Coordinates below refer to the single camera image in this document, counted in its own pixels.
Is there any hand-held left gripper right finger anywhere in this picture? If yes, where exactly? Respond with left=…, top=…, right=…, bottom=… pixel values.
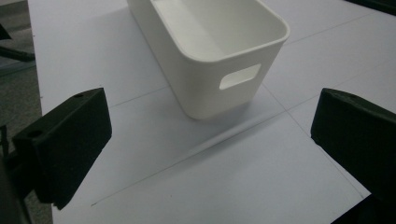
left=310, top=88, right=396, bottom=201

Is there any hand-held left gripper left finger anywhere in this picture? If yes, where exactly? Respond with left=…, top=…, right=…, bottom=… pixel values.
left=11, top=87, right=113, bottom=211

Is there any white plastic storage bin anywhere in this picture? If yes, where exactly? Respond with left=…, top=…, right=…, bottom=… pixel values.
left=125, top=0, right=291, bottom=120

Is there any white table mat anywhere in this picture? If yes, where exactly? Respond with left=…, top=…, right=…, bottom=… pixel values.
left=27, top=0, right=396, bottom=224

